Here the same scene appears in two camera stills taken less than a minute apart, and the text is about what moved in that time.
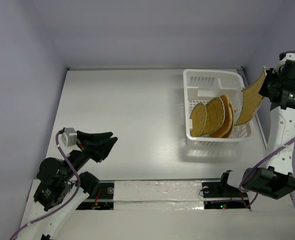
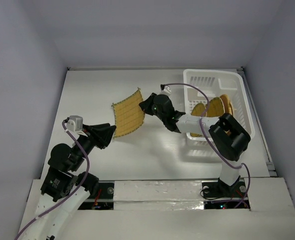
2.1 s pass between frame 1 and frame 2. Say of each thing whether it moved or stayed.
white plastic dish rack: stayed
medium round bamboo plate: stayed
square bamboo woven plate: moved
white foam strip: stayed
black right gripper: moved
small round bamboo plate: stayed
